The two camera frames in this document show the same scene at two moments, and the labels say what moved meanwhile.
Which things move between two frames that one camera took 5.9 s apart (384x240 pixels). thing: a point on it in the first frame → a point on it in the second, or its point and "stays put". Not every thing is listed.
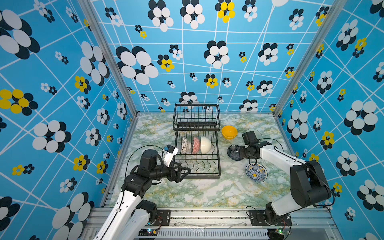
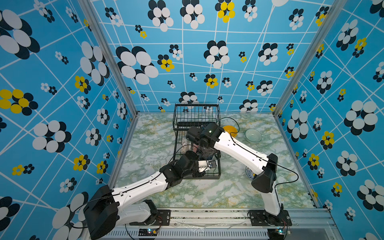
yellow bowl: (229, 132) stays put
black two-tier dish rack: (197, 143) stays put
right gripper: (241, 153) → (204, 154)
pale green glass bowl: (257, 133) stays put
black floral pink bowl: (196, 145) stays put
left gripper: (178, 177) → (199, 174)
